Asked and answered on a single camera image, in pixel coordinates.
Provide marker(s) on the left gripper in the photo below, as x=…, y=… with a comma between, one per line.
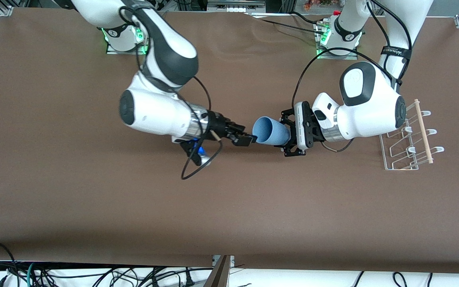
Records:
x=311, y=126

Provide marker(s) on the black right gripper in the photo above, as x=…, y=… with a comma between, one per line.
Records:
x=218, y=124

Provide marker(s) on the blue plastic cup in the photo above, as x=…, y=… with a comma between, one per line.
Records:
x=275, y=133

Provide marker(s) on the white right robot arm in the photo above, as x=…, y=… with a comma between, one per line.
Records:
x=153, y=111

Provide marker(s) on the white power strip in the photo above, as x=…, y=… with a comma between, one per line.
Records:
x=235, y=6

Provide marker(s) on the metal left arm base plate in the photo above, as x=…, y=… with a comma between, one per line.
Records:
x=353, y=56

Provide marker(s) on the metal table edge post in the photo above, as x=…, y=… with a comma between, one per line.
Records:
x=219, y=275

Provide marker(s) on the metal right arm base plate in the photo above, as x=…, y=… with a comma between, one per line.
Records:
x=112, y=50

